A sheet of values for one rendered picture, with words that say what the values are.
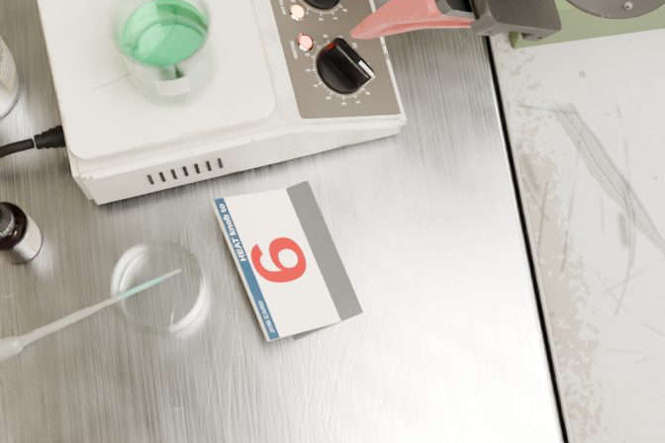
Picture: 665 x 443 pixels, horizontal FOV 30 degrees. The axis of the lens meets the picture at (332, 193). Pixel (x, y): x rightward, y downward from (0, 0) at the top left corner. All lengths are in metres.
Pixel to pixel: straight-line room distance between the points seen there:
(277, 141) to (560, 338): 0.21
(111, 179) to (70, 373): 0.12
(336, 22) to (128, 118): 0.15
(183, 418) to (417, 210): 0.19
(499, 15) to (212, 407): 0.31
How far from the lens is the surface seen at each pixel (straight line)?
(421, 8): 0.60
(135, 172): 0.72
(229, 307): 0.76
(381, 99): 0.76
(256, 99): 0.70
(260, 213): 0.75
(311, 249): 0.76
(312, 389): 0.75
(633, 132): 0.81
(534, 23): 0.61
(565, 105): 0.81
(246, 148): 0.73
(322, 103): 0.73
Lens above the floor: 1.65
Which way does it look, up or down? 75 degrees down
